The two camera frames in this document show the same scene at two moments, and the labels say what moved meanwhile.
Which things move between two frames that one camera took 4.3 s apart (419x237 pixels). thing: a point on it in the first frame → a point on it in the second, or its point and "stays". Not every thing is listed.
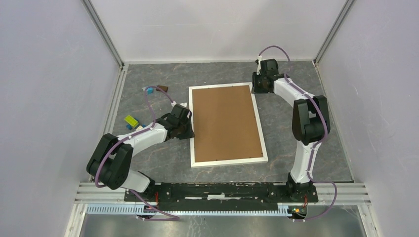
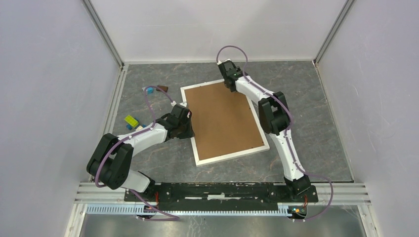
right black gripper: x=255 y=89 → x=236 y=70
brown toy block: x=164 y=88 stays
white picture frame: x=227 y=126 → x=183 y=92
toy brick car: x=133 y=123 stays
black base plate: x=174 y=197 stays
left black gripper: x=189 y=134 stays
